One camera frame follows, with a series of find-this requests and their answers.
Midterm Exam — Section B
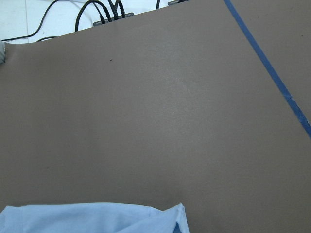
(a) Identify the light blue t-shirt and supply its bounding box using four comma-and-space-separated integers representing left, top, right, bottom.
0, 202, 189, 233

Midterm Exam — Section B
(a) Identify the black usb hub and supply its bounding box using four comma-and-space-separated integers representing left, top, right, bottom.
93, 12, 135, 27

